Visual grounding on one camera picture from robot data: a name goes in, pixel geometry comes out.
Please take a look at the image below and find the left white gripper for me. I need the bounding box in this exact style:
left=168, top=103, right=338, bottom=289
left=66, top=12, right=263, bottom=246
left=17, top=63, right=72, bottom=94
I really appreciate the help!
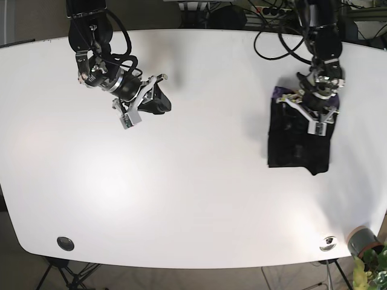
left=277, top=92, right=339, bottom=136

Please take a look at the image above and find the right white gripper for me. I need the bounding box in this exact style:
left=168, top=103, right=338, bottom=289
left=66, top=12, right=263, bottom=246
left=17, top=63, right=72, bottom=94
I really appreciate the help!
left=112, top=74, right=172, bottom=129

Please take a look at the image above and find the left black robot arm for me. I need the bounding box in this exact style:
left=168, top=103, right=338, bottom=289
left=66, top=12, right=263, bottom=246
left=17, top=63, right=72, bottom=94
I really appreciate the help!
left=276, top=1, right=345, bottom=136

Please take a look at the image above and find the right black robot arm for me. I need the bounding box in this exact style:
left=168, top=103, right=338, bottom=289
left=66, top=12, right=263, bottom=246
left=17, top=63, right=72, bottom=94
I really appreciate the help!
left=65, top=1, right=172, bottom=129

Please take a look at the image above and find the silver table grommet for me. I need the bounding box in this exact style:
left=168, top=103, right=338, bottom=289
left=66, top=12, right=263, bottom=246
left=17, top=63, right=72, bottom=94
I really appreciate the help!
left=319, top=236, right=337, bottom=252

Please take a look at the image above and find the grey plant pot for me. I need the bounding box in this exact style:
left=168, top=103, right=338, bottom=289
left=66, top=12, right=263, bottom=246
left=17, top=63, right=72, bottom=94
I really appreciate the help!
left=346, top=226, right=384, bottom=259

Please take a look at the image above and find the white power strip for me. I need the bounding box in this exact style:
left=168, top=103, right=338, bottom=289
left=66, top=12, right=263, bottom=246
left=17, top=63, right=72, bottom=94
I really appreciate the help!
left=255, top=6, right=293, bottom=18

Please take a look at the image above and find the green potted plant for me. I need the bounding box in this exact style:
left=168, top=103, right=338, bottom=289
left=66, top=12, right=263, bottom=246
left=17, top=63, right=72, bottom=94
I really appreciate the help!
left=353, top=244, right=386, bottom=290

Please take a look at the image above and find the black table grommet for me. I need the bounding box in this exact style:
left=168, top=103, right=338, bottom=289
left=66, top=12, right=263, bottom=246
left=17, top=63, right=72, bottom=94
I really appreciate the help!
left=57, top=236, right=75, bottom=251

